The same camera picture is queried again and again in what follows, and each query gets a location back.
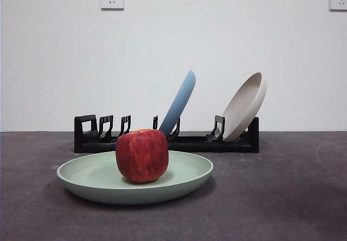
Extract pale green round plate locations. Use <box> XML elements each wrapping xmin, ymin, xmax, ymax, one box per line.
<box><xmin>56</xmin><ymin>151</ymin><xmax>215</xmax><ymax>205</ymax></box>

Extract cream round deep plate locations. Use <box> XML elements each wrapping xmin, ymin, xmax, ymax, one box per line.
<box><xmin>222</xmin><ymin>71</ymin><xmax>268</xmax><ymax>142</ymax></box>

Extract light blue round plate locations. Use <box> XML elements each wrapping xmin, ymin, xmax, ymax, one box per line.
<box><xmin>158</xmin><ymin>69</ymin><xmax>197</xmax><ymax>138</ymax></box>

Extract red apple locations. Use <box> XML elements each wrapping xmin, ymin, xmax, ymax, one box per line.
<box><xmin>115</xmin><ymin>128</ymin><xmax>169</xmax><ymax>184</ymax></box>

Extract black plastic plate rack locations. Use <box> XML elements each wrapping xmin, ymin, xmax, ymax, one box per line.
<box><xmin>74</xmin><ymin>114</ymin><xmax>260</xmax><ymax>154</ymax></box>

